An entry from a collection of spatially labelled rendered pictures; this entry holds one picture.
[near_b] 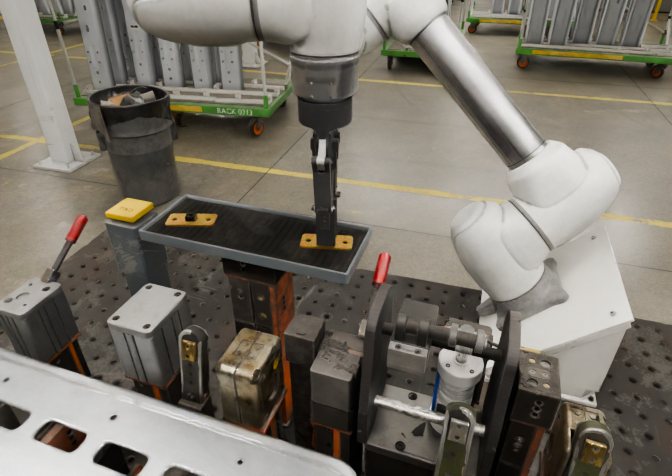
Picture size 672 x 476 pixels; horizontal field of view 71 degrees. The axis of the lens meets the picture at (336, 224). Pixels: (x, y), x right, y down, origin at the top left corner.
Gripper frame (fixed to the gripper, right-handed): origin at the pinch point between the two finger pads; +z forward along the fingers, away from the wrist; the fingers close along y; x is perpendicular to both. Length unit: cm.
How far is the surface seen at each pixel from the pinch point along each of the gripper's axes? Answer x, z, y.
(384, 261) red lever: 9.4, 4.9, 3.0
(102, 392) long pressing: -32.0, 19.9, 19.8
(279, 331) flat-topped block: -8.6, 22.4, 2.3
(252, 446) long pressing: -7.3, 20.0, 26.2
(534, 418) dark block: 28.7, 12.6, 23.7
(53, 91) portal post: -235, 63, -266
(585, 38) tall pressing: 278, 84, -636
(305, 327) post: -1.7, 10.2, 13.2
